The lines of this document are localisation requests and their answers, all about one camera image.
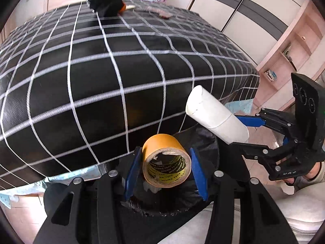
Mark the white paper tube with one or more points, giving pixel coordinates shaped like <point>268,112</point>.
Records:
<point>215,114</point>

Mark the pink brown small item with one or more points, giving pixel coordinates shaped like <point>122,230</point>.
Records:
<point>162,13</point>

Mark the black checkered bed cover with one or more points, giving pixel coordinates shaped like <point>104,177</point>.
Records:
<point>76,81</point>

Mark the dark tool on shelf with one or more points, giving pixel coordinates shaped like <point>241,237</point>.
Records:
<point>290,57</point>

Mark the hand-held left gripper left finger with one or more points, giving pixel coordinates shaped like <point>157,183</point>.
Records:
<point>132,174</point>

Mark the person's white jacket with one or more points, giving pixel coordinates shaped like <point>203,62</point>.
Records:
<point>304,208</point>

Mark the yellow tape roll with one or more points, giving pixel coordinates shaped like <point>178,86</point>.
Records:
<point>162,144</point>

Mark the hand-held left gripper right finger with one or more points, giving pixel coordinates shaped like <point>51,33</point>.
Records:
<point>199,175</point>

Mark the black-lined trash bin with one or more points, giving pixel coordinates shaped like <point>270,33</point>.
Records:
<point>177,207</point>

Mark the person's right hand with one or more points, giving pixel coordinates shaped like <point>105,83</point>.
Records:
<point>316,171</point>

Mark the pink wooden shelf unit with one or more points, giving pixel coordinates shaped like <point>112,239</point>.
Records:
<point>304,20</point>

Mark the white grey sliding wardrobe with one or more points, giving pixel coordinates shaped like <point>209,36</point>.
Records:
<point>254,10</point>

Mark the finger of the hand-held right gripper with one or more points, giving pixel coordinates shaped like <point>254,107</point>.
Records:
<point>250,120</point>
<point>254,151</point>

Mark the small blue box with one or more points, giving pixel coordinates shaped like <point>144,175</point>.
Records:
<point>271,75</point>

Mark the orange and white wrapper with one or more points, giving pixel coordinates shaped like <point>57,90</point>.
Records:
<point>127,7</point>

